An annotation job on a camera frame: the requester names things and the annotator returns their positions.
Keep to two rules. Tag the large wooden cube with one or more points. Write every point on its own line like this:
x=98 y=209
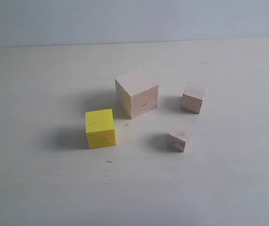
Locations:
x=137 y=93

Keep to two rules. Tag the yellow cube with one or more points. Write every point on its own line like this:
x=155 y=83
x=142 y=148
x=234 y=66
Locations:
x=100 y=129

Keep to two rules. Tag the medium layered wooden cube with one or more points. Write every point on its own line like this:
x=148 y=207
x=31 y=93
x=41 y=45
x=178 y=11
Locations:
x=193 y=97

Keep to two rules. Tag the small wooden cube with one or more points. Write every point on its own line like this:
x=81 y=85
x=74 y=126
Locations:
x=178 y=138

